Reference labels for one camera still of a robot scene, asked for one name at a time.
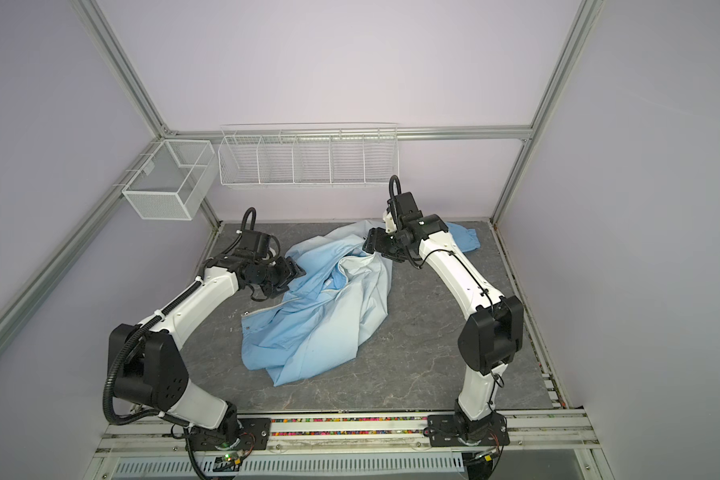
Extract white slotted cable duct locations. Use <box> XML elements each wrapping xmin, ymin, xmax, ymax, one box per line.
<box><xmin>109</xmin><ymin>452</ymin><xmax>466</xmax><ymax>479</ymax></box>

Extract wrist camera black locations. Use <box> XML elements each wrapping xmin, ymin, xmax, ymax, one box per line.
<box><xmin>388</xmin><ymin>192</ymin><xmax>423</xmax><ymax>230</ymax></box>
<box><xmin>232</xmin><ymin>230</ymin><xmax>271</xmax><ymax>260</ymax></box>

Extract long white wire basket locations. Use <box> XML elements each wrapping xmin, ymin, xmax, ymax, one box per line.
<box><xmin>217</xmin><ymin>123</ymin><xmax>399</xmax><ymax>187</ymax></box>

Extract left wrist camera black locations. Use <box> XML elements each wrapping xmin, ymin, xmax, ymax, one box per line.
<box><xmin>232</xmin><ymin>230</ymin><xmax>271</xmax><ymax>260</ymax></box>

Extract aluminium front rail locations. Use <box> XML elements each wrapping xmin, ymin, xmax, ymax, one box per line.
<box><xmin>93</xmin><ymin>410</ymin><xmax>604</xmax><ymax>459</ymax></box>

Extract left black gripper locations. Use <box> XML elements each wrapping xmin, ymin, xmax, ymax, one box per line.
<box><xmin>250</xmin><ymin>256</ymin><xmax>306</xmax><ymax>299</ymax></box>

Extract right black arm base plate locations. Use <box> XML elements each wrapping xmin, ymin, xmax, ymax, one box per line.
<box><xmin>423</xmin><ymin>412</ymin><xmax>510</xmax><ymax>447</ymax></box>

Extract light blue jacket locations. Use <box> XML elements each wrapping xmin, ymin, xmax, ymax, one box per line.
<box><xmin>240</xmin><ymin>219</ymin><xmax>482</xmax><ymax>388</ymax></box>

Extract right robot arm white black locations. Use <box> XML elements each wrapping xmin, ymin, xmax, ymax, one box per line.
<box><xmin>363</xmin><ymin>175</ymin><xmax>524</xmax><ymax>445</ymax></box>

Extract small white mesh basket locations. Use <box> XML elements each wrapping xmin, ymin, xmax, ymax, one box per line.
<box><xmin>122</xmin><ymin>139</ymin><xmax>218</xmax><ymax>221</ymax></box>

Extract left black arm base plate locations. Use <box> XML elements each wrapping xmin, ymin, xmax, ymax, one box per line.
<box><xmin>189</xmin><ymin>417</ymin><xmax>272</xmax><ymax>452</ymax></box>

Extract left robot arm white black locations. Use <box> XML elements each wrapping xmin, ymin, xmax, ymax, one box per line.
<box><xmin>102</xmin><ymin>207</ymin><xmax>305</xmax><ymax>443</ymax></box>

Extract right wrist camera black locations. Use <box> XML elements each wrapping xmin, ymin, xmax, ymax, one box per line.
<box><xmin>388</xmin><ymin>192</ymin><xmax>423</xmax><ymax>230</ymax></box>

